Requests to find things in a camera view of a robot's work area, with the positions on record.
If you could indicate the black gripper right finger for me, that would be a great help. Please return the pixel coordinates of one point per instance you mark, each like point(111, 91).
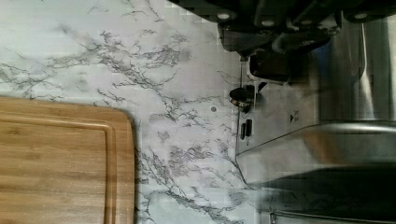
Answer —
point(287, 42)

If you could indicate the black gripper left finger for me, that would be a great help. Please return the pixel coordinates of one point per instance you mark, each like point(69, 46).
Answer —
point(245, 43)

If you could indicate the black toaster lever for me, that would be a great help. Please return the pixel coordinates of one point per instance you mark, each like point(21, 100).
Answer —
point(270, 65)

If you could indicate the stainless steel toaster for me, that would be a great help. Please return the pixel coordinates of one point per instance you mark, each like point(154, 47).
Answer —
point(336, 116)

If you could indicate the black toaster knob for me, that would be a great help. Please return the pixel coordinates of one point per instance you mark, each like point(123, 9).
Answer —
point(243, 97)

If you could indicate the dark round pan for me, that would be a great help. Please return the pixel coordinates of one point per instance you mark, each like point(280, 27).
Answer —
point(358, 195)

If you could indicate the bamboo cutting board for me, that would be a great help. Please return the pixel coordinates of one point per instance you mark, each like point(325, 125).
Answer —
point(65, 164)

